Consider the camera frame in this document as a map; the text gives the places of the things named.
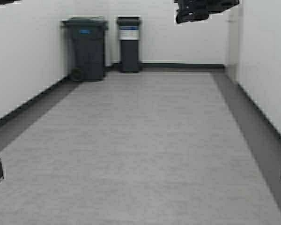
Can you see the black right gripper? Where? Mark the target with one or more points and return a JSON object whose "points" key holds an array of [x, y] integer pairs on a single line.
{"points": [[200, 10]]}

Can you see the narrow dark recycling bin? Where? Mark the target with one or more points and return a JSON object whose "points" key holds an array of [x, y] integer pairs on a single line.
{"points": [[129, 36]]}

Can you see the large dark wheeled bin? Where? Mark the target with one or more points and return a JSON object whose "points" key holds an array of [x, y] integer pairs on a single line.
{"points": [[87, 35]]}

